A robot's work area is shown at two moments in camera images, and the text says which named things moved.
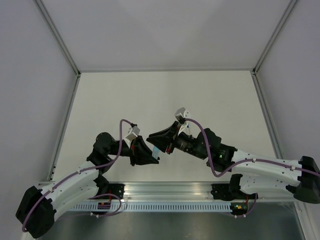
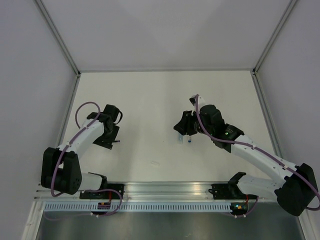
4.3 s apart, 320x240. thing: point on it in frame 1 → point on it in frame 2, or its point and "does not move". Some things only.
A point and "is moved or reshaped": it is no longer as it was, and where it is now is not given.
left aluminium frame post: (58, 35) does not move
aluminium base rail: (184, 192) does not move
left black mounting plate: (118, 189) does not move
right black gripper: (164, 140) → (185, 122)
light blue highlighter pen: (155, 152) is moved or reshaped
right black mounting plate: (222, 191) does not move
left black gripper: (140, 153) → (99, 141)
